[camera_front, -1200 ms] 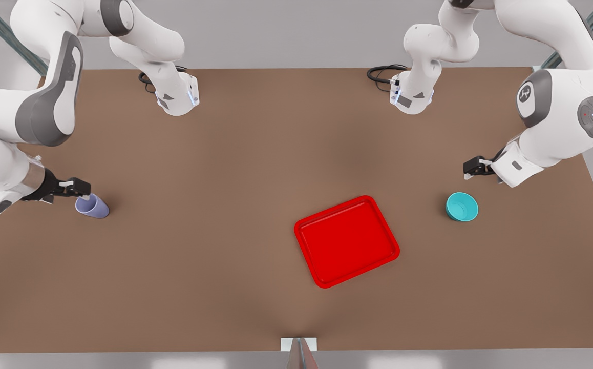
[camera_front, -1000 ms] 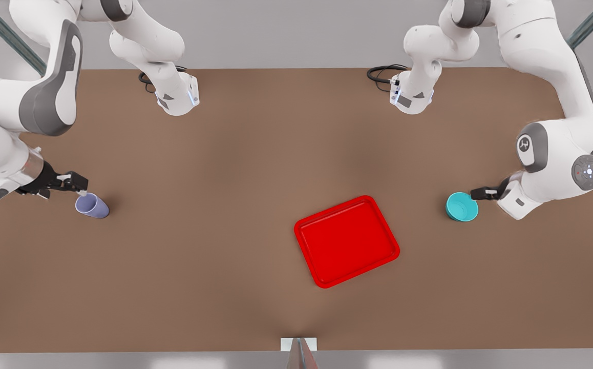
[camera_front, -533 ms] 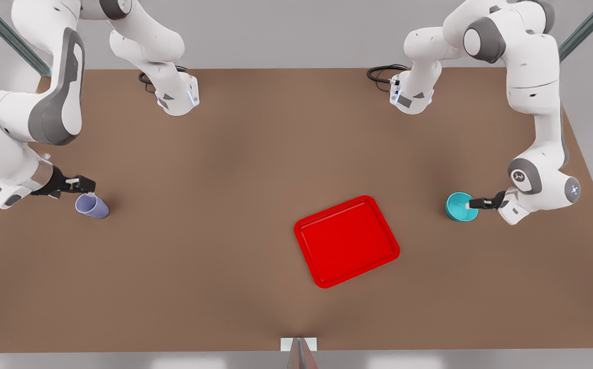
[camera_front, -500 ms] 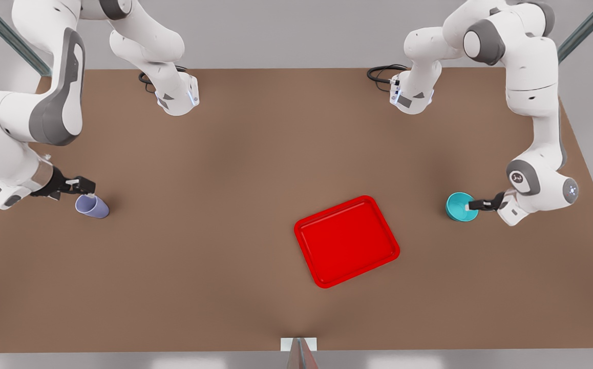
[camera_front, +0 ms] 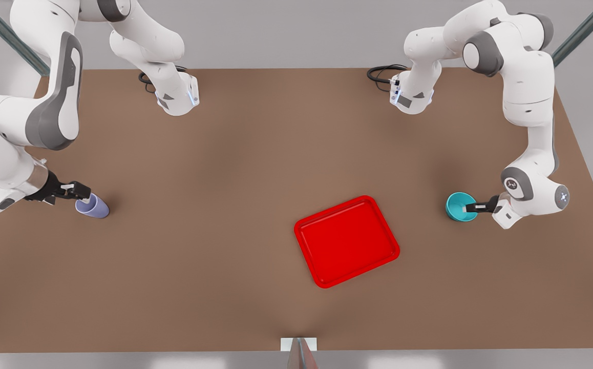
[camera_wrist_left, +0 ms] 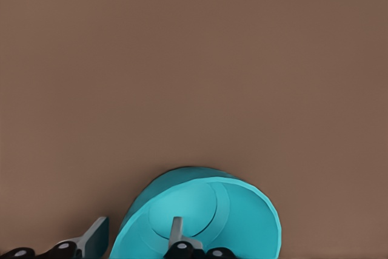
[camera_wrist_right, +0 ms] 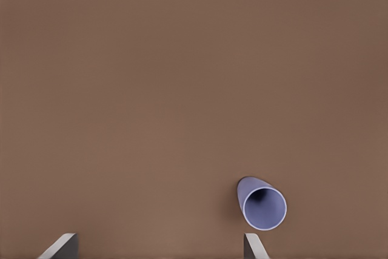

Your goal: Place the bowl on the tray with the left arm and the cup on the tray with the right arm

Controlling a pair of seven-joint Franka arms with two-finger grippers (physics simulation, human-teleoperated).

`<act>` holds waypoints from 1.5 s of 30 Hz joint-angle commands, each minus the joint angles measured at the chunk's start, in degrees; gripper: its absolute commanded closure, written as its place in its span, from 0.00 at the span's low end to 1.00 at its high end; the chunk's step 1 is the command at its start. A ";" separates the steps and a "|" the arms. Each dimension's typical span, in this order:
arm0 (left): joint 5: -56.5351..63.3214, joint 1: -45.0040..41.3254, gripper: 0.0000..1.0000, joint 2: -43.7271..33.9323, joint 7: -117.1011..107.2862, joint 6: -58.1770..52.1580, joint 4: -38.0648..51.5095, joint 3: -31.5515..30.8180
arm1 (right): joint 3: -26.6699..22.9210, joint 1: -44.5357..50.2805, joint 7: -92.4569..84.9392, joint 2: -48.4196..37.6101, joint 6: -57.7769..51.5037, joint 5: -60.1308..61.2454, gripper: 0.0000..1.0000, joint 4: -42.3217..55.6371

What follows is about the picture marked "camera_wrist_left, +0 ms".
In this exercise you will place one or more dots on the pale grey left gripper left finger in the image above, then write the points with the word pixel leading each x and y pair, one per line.
pixel 91 239

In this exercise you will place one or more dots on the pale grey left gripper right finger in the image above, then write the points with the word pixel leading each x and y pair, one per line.
pixel 176 232

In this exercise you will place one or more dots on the teal bowl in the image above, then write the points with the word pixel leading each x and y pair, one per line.
pixel 236 210

